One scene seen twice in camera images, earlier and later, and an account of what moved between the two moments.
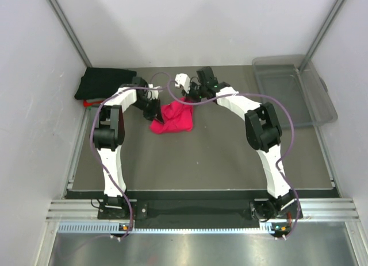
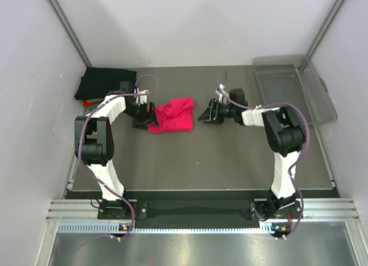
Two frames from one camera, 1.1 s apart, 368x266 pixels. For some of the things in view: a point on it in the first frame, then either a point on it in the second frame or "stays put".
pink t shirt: [177, 117] stays put
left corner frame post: [53, 2] stays put
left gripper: [155, 110] to [140, 123]
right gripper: [190, 96] to [209, 115]
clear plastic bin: [292, 78] stays put
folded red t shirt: [88, 104] stays put
